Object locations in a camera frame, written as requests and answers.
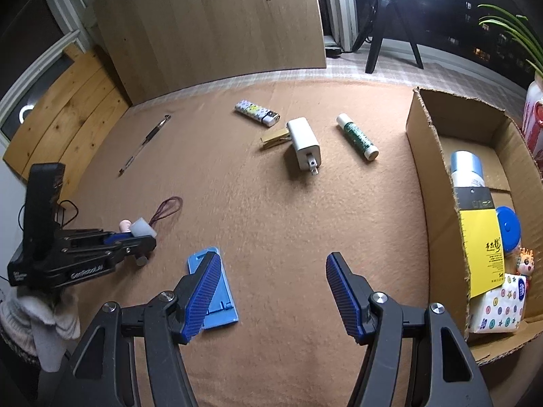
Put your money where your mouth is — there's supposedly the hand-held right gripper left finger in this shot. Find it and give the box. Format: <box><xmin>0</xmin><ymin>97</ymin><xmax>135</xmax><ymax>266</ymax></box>
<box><xmin>63</xmin><ymin>251</ymin><xmax>223</xmax><ymax>407</ymax></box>

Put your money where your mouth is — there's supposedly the yellow card packet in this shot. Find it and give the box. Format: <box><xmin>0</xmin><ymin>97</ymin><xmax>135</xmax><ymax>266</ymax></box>
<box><xmin>456</xmin><ymin>187</ymin><xmax>506</xmax><ymax>299</ymax></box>

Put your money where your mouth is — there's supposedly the light wooden board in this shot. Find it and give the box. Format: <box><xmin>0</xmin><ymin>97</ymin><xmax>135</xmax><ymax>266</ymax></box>
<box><xmin>91</xmin><ymin>0</ymin><xmax>328</xmax><ymax>106</ymax></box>

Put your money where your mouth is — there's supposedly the patterned tissue pack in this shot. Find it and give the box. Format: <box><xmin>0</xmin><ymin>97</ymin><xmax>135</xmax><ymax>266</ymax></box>
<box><xmin>469</xmin><ymin>273</ymin><xmax>529</xmax><ymax>333</ymax></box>

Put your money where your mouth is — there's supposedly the green and white glue stick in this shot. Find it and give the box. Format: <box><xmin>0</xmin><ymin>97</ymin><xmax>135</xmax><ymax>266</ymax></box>
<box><xmin>336</xmin><ymin>113</ymin><xmax>379</xmax><ymax>162</ymax></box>

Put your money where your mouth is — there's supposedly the cardboard box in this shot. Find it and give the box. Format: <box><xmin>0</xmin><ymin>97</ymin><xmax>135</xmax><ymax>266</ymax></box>
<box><xmin>405</xmin><ymin>87</ymin><xmax>543</xmax><ymax>367</ymax></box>

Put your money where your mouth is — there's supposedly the white and red plant pot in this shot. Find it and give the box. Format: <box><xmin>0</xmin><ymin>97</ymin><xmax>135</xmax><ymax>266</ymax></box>
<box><xmin>521</xmin><ymin>72</ymin><xmax>543</xmax><ymax>170</ymax></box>

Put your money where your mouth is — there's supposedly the blue phone stand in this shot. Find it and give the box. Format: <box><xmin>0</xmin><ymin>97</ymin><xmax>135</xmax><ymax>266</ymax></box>
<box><xmin>187</xmin><ymin>246</ymin><xmax>239</xmax><ymax>330</ymax></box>

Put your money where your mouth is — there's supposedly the green spider plant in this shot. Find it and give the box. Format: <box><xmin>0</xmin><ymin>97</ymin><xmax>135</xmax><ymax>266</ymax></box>
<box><xmin>477</xmin><ymin>3</ymin><xmax>543</xmax><ymax>75</ymax></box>

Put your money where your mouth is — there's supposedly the blue and white spray can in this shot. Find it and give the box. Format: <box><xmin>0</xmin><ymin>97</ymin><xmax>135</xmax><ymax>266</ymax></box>
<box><xmin>450</xmin><ymin>150</ymin><xmax>486</xmax><ymax>189</ymax></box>

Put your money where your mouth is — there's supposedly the clear black gel pen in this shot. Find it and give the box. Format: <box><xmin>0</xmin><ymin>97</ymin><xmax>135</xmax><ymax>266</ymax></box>
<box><xmin>118</xmin><ymin>114</ymin><xmax>172</xmax><ymax>176</ymax></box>

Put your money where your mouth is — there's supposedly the black tripod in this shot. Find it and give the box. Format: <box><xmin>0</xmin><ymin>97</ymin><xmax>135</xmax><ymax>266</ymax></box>
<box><xmin>352</xmin><ymin>0</ymin><xmax>424</xmax><ymax>74</ymax></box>

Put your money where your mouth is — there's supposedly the white wall charger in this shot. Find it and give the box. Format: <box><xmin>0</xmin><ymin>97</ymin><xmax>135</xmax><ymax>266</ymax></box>
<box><xmin>286</xmin><ymin>117</ymin><xmax>322</xmax><ymax>176</ymax></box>

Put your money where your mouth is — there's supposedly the blue round lid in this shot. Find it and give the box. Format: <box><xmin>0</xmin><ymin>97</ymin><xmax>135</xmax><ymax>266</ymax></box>
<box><xmin>494</xmin><ymin>206</ymin><xmax>522</xmax><ymax>259</ymax></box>

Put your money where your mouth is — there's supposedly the pine slat panel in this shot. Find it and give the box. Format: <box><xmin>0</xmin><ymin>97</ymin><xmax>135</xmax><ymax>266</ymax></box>
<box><xmin>2</xmin><ymin>44</ymin><xmax>132</xmax><ymax>198</ymax></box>

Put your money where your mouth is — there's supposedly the person's left forearm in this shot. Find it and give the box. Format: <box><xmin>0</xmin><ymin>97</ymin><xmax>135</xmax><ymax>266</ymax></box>
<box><xmin>0</xmin><ymin>290</ymin><xmax>81</xmax><ymax>371</ymax></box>

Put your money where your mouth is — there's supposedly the dark red hair tie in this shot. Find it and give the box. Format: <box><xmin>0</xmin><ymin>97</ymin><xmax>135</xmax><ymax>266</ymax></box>
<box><xmin>148</xmin><ymin>196</ymin><xmax>183</xmax><ymax>226</ymax></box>

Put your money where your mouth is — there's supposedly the small cartoon doll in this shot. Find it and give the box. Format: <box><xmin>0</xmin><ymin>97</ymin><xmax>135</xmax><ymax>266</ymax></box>
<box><xmin>513</xmin><ymin>246</ymin><xmax>537</xmax><ymax>278</ymax></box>

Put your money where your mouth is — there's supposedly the patterned white lighter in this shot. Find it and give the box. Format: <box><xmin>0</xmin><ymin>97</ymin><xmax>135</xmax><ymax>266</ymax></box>
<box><xmin>235</xmin><ymin>99</ymin><xmax>281</xmax><ymax>129</ymax></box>

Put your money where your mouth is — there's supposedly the wooden clothespin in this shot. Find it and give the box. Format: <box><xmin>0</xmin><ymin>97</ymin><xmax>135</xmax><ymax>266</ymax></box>
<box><xmin>260</xmin><ymin>129</ymin><xmax>293</xmax><ymax>150</ymax></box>

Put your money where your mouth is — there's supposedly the black cable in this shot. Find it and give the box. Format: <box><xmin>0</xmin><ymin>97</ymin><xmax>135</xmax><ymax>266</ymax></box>
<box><xmin>17</xmin><ymin>199</ymin><xmax>80</xmax><ymax>238</ymax></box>

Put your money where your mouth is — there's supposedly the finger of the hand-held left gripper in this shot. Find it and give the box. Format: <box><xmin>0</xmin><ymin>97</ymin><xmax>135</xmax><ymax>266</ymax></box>
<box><xmin>59</xmin><ymin>228</ymin><xmax>128</xmax><ymax>249</ymax></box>
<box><xmin>63</xmin><ymin>235</ymin><xmax>157</xmax><ymax>268</ymax></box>

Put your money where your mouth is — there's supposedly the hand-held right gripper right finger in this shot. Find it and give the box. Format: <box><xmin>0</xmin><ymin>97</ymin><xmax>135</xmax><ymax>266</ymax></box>
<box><xmin>326</xmin><ymin>252</ymin><xmax>495</xmax><ymax>407</ymax></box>

